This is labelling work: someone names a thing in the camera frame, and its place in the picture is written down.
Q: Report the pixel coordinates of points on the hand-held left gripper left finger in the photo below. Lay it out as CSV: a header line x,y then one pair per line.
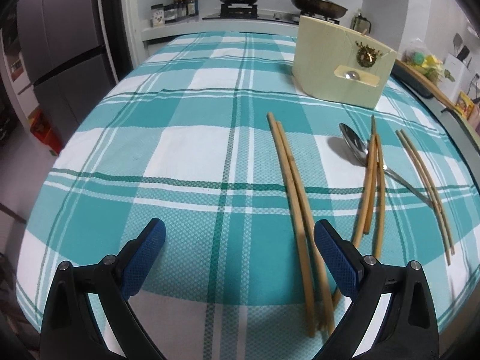
x,y
147,255

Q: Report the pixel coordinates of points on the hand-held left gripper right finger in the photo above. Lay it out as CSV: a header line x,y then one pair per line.
x,y
336,260

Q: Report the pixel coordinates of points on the pale wooden utensil holder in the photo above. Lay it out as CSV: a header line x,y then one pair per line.
x,y
322,63

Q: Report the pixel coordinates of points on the teal checked tablecloth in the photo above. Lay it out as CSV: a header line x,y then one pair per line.
x,y
168,157

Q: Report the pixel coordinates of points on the metal spoon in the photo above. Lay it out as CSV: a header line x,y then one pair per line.
x,y
354,142

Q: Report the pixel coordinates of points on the black tray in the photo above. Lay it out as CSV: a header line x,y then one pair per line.
x,y
416,84

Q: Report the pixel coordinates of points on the wooden cutting board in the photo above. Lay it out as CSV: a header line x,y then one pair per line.
x,y
431,86

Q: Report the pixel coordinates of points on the colourful printed box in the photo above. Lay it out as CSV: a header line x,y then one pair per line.
x,y
467,105

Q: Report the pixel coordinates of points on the clear plastic bag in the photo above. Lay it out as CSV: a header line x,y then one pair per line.
x,y
420,58

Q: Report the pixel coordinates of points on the grey refrigerator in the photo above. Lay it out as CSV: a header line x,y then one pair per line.
x,y
63,45

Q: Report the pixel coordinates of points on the white knife block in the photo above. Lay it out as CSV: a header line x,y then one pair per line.
x,y
455,67

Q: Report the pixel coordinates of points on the glass jug black lid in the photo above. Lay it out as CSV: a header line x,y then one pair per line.
x,y
360,24

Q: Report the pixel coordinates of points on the white kitchen counter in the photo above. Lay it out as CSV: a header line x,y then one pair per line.
x,y
225,26

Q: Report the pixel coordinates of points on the group of condiment bottles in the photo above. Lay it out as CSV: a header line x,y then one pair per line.
x,y
170,14

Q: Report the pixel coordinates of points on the black gas hob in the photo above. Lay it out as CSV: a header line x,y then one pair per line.
x,y
270,17

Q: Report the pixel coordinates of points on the dark glass bottle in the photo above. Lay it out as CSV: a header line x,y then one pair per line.
x,y
191,5

